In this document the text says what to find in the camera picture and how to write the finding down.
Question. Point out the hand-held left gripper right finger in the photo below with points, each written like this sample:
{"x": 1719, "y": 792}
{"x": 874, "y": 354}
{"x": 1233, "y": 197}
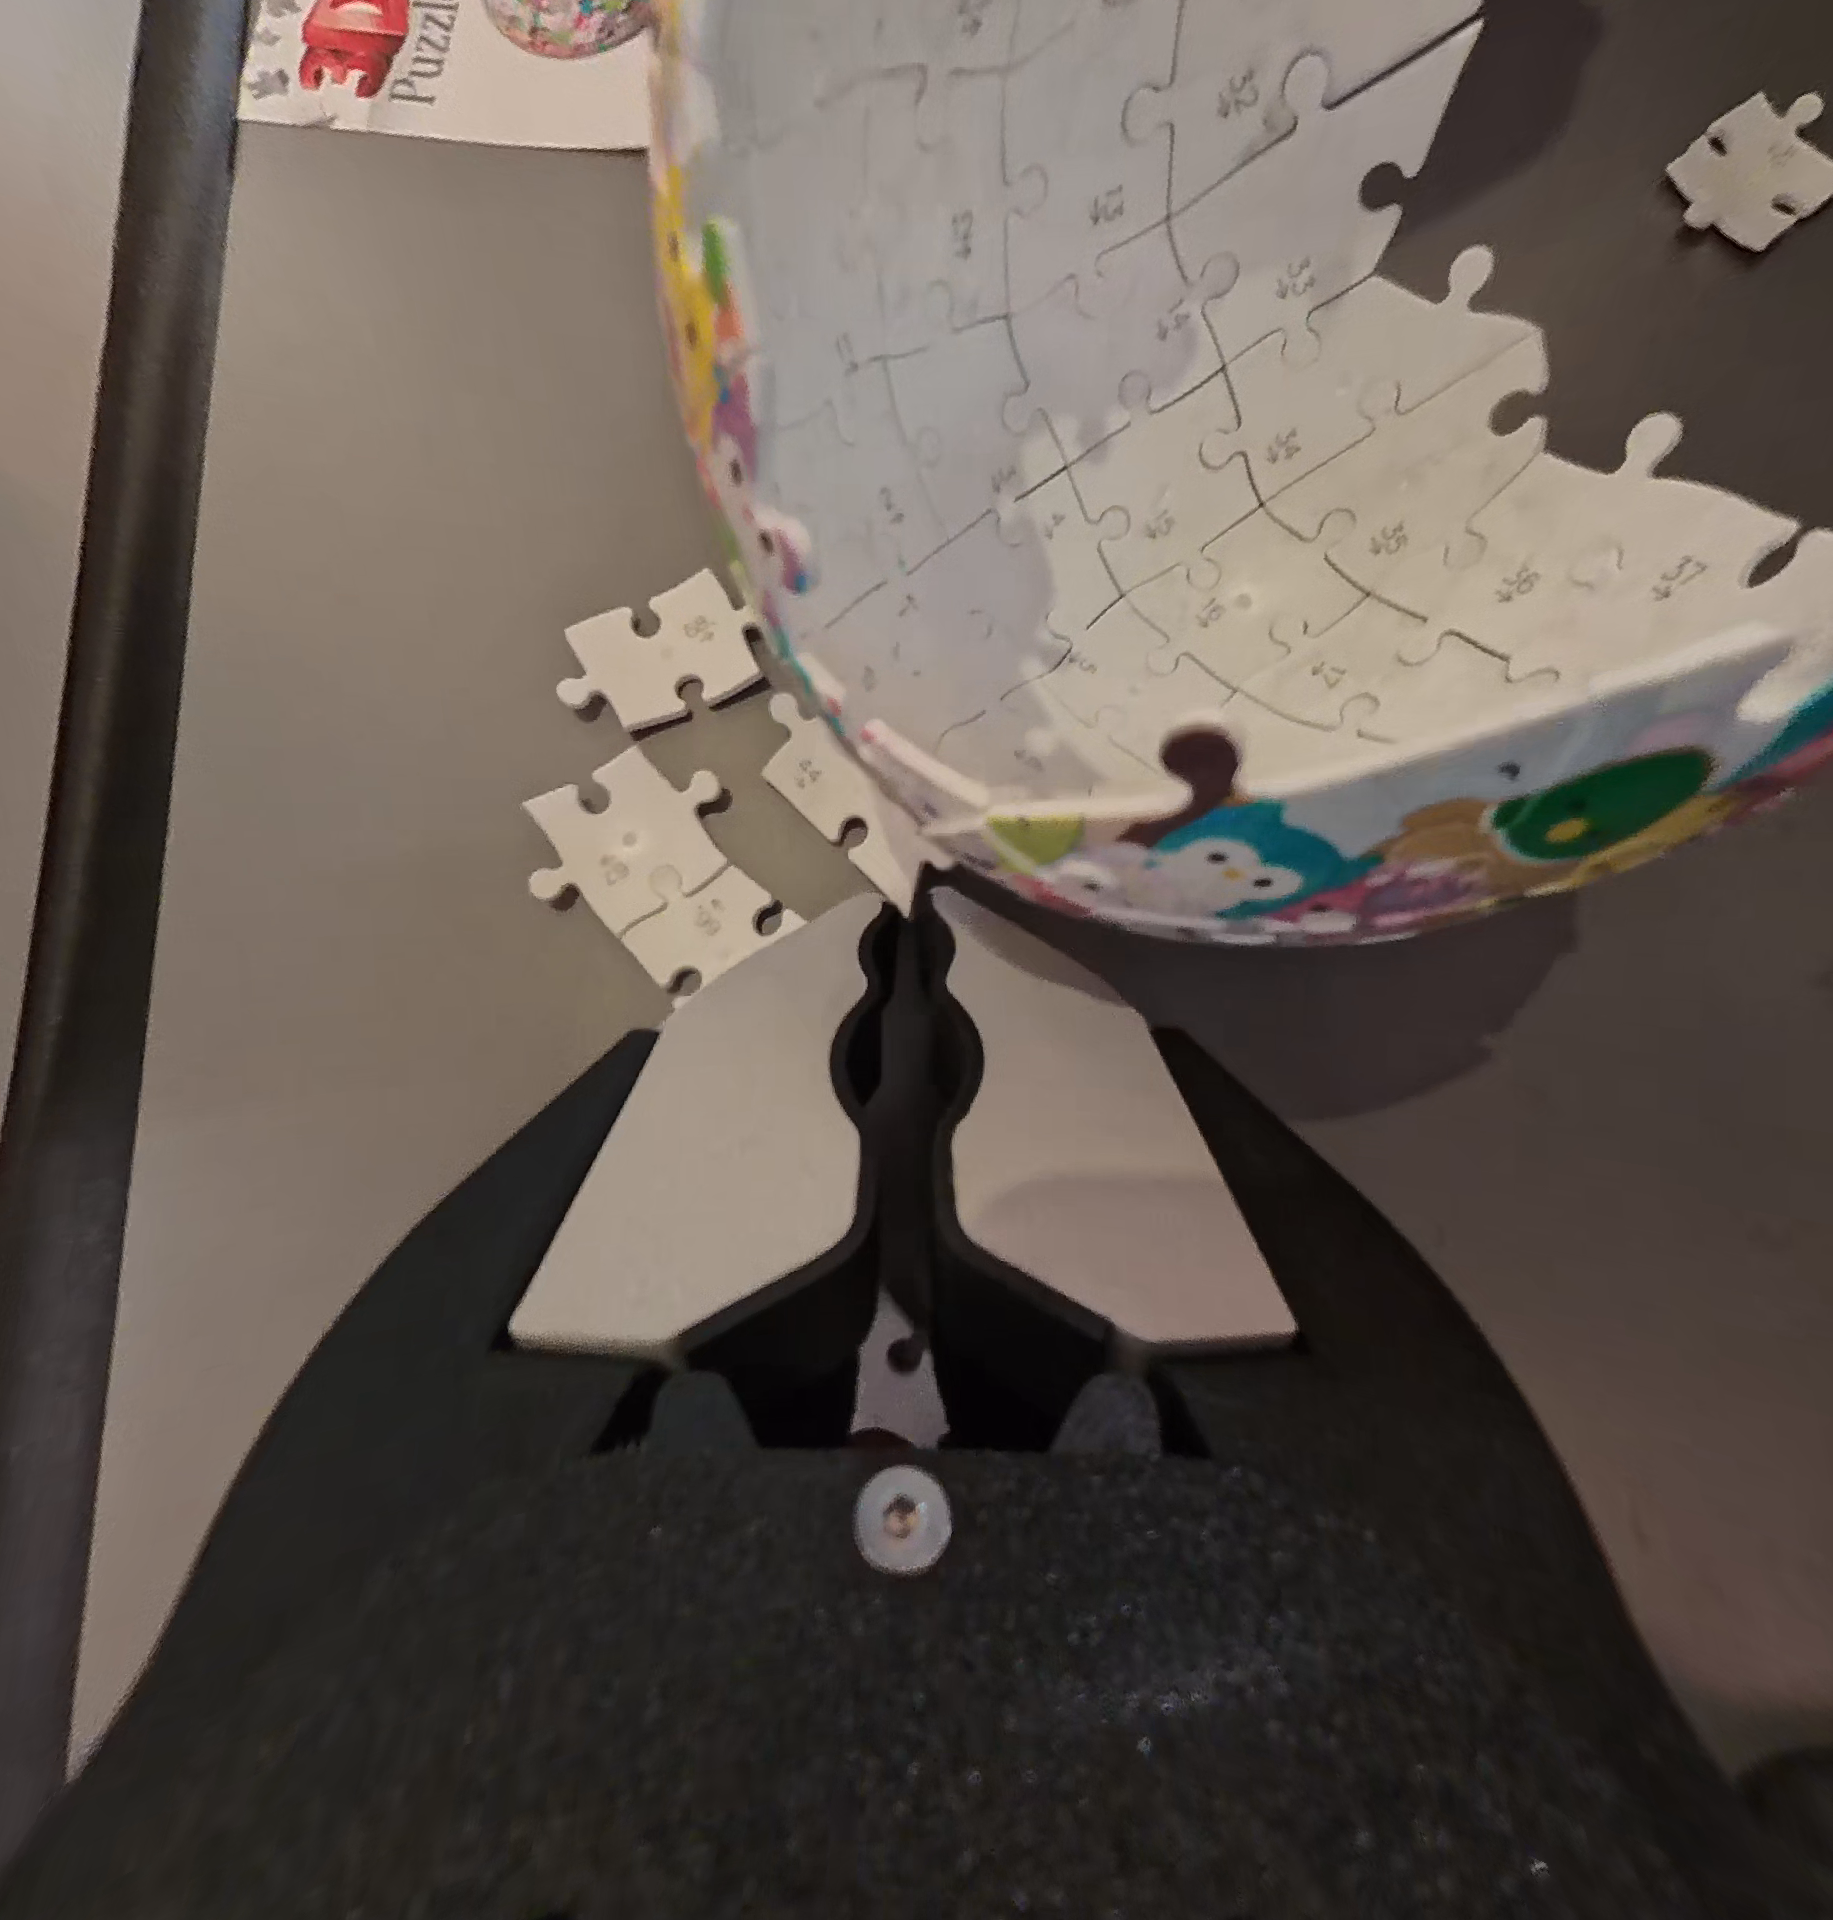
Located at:
{"x": 1111, "y": 1171}

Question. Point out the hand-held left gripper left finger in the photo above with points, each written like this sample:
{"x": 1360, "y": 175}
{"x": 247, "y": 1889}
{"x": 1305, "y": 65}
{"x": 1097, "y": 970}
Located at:
{"x": 708, "y": 1171}

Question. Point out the puzzle pieces group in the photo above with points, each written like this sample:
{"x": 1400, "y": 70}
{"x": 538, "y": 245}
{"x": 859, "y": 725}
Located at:
{"x": 663, "y": 841}

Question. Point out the partly built white puzzle ball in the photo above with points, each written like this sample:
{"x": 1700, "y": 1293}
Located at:
{"x": 1217, "y": 450}

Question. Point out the single white puzzle piece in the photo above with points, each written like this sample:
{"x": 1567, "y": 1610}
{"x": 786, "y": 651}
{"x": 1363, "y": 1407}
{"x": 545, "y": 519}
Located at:
{"x": 1764, "y": 168}

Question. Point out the printed instruction leaflet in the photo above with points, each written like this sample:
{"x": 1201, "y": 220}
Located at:
{"x": 437, "y": 66}

